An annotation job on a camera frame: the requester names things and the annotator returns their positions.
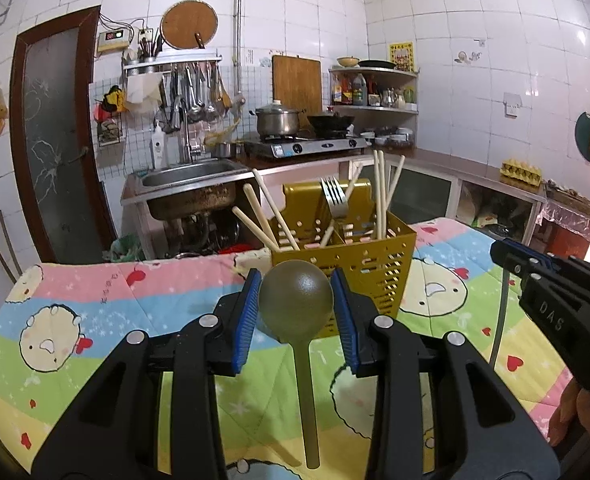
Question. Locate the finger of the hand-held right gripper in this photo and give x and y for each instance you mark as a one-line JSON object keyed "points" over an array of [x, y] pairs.
{"points": [[535, 251], [512, 259]]}

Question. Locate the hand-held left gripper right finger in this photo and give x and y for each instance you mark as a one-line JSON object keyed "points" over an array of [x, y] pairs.
{"points": [[347, 330]]}

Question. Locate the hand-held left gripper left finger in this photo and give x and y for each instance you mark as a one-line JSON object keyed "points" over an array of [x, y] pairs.
{"points": [[242, 330]]}

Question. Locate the grey utensil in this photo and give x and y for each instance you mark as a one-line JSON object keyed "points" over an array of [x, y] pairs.
{"points": [[500, 320]]}

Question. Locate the green plastic spoon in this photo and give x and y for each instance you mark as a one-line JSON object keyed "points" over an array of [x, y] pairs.
{"points": [[295, 295]]}

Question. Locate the yellow perforated utensil holder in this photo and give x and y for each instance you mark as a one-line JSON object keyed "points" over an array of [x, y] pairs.
{"points": [[375, 270]]}

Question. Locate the silver metal fork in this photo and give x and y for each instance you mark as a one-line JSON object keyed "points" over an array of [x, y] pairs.
{"points": [[334, 197]]}

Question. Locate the bunch of wooden chopsticks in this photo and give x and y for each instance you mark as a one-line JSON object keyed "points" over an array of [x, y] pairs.
{"points": [[378, 185]]}

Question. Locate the person's right hand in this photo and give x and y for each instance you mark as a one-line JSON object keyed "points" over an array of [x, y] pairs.
{"points": [[577, 412]]}

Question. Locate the clear plastic table cover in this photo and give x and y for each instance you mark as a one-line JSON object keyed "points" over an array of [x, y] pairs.
{"points": [[575, 210]]}

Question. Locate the yellow egg carton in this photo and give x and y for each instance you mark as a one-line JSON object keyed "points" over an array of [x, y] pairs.
{"points": [[521, 171]]}

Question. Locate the kitchen counter cabinet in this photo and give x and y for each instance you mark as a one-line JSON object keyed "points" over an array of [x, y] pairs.
{"points": [[435, 190]]}

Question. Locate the printed pastel blanket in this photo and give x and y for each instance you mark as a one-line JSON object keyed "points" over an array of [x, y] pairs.
{"points": [[125, 310]]}

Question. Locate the green plastic bag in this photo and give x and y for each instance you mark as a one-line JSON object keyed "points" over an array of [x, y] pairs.
{"points": [[125, 250]]}

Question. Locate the steel kitchen sink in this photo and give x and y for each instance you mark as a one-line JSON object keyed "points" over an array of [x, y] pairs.
{"points": [[190, 176]]}

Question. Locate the group of small bowls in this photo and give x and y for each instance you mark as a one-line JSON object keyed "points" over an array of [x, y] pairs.
{"points": [[390, 138]]}

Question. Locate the small steel cup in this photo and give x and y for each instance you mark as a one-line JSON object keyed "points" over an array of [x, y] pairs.
{"points": [[223, 150]]}

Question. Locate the steel gas stove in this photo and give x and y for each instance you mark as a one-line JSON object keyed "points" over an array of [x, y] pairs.
{"points": [[305, 146]]}

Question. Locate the white detergent bottle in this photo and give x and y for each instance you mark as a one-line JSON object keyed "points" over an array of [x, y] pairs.
{"points": [[159, 149]]}

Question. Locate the metal teapot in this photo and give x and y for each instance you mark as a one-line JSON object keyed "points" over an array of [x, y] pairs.
{"points": [[389, 98]]}

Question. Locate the steel corner shelf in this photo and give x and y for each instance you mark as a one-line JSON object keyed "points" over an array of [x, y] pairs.
{"points": [[375, 108]]}

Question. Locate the black wok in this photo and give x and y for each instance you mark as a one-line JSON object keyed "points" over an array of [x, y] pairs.
{"points": [[331, 122]]}

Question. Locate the steel pot with lid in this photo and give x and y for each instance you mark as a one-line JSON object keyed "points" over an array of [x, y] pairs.
{"points": [[277, 121]]}

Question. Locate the row of condiment bottles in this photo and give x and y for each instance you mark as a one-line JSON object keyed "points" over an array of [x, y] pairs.
{"points": [[349, 92]]}

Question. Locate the black flat pan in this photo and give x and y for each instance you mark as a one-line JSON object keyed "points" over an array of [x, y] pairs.
{"points": [[375, 64]]}

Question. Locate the row of hanging metal ladles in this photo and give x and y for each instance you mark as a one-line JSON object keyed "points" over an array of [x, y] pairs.
{"points": [[195, 95]]}

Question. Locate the thin metal rods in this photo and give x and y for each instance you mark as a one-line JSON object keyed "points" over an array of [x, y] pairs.
{"points": [[9, 255]]}

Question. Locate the rectangular wooden cutting board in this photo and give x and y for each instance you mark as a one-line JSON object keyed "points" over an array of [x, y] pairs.
{"points": [[297, 85]]}

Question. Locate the beige bowl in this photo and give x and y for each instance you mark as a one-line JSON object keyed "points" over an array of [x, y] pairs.
{"points": [[347, 62]]}

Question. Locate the white cloth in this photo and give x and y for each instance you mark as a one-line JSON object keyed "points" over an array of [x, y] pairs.
{"points": [[142, 89]]}

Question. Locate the brown frosted glass door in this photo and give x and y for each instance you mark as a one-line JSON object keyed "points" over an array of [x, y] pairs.
{"points": [[50, 135]]}

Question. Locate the round wooden board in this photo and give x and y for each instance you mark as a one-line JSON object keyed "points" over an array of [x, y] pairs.
{"points": [[189, 24]]}

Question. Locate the beige box with red display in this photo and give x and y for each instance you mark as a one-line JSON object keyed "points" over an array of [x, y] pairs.
{"points": [[113, 41]]}

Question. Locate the white wall socket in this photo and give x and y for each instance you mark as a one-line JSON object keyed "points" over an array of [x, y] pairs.
{"points": [[513, 105]]}

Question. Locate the small wall sticker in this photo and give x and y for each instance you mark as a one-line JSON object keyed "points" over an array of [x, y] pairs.
{"points": [[462, 56]]}

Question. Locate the yellow wall poster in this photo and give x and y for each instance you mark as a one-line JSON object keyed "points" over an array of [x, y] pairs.
{"points": [[401, 57]]}

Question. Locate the steel wall utensil rack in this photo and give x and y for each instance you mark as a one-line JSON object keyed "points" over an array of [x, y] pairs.
{"points": [[172, 62]]}

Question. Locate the grey wall pipe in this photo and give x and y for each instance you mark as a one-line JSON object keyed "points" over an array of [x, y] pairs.
{"points": [[238, 30]]}

